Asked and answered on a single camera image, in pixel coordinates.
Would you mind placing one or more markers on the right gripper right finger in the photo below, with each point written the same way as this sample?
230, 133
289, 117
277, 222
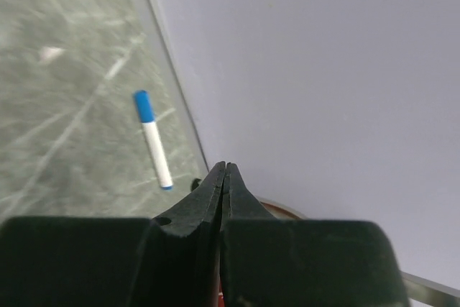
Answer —
305, 256

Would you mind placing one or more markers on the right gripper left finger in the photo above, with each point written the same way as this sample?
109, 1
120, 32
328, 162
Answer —
168, 260

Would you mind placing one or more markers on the steel dish rack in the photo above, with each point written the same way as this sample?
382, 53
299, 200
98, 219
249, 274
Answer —
413, 278

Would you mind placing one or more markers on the blue capped white marker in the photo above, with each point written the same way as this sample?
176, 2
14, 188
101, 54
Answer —
153, 139

